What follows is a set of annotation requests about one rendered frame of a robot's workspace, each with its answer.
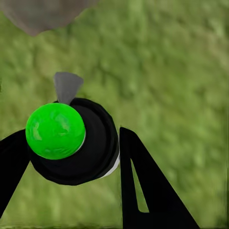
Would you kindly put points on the tree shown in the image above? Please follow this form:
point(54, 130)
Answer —
point(36, 16)

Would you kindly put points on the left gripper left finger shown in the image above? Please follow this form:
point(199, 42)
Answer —
point(13, 162)

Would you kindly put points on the pesticide atomizer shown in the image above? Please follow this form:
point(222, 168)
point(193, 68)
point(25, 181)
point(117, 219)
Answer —
point(74, 140)

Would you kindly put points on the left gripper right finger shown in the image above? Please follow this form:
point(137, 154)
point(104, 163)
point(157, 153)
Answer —
point(166, 210)

